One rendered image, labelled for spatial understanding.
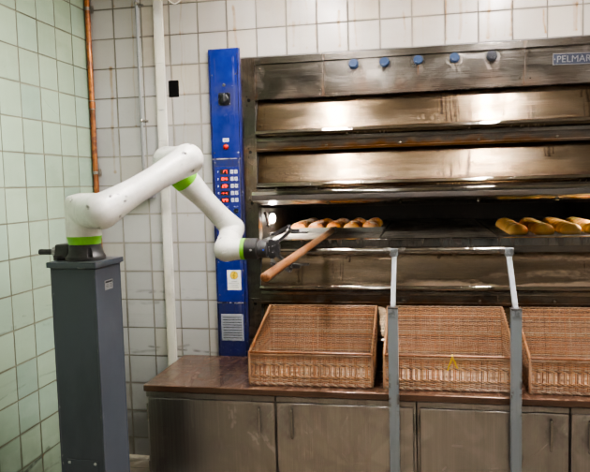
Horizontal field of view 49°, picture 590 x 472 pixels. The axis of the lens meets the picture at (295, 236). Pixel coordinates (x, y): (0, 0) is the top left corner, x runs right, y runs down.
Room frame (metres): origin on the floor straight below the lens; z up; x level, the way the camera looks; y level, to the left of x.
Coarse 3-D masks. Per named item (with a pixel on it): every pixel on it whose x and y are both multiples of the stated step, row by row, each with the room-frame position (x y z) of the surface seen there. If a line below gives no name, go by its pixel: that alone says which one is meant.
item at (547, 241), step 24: (288, 240) 3.28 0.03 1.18; (312, 240) 3.25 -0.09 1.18; (336, 240) 3.23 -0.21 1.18; (360, 240) 3.21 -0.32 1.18; (384, 240) 3.18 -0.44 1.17; (408, 240) 3.16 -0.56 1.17; (432, 240) 3.14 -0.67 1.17; (456, 240) 3.12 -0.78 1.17; (480, 240) 3.10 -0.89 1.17; (504, 240) 3.07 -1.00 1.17; (528, 240) 3.05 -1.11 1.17; (552, 240) 3.03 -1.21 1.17; (576, 240) 3.01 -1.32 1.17
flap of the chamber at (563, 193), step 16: (400, 192) 3.03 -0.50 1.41; (416, 192) 3.01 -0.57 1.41; (432, 192) 3.00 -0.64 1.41; (448, 192) 2.98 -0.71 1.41; (464, 192) 2.97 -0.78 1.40; (480, 192) 2.95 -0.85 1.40; (496, 192) 2.94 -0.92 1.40; (512, 192) 2.93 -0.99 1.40; (528, 192) 2.91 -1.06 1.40; (544, 192) 2.90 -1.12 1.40; (560, 192) 2.89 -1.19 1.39; (576, 192) 2.87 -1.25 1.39
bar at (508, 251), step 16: (512, 256) 2.70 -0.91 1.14; (512, 272) 2.64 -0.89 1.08; (512, 288) 2.58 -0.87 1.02; (512, 304) 2.53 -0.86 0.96; (512, 320) 2.49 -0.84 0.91; (512, 336) 2.49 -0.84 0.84; (512, 352) 2.49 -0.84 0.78; (512, 368) 2.49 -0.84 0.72; (512, 384) 2.49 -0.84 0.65; (512, 400) 2.49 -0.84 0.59; (512, 416) 2.49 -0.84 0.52; (512, 432) 2.49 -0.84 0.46; (512, 448) 2.49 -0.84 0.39; (512, 464) 2.49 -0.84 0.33
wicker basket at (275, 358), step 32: (288, 320) 3.22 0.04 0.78; (320, 320) 3.19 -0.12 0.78; (352, 320) 3.16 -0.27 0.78; (256, 352) 2.80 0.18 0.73; (288, 352) 2.77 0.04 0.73; (320, 352) 2.75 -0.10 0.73; (352, 352) 2.73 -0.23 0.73; (256, 384) 2.80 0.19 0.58; (288, 384) 2.77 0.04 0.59; (320, 384) 2.75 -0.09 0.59; (352, 384) 2.73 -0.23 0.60
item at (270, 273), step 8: (328, 232) 3.35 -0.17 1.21; (320, 240) 3.04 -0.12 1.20; (304, 248) 2.61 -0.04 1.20; (288, 256) 2.33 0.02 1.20; (296, 256) 2.39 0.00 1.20; (280, 264) 2.12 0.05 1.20; (288, 264) 2.24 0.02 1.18; (264, 272) 1.94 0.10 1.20; (272, 272) 1.98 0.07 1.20; (280, 272) 2.11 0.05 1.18; (264, 280) 1.92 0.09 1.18
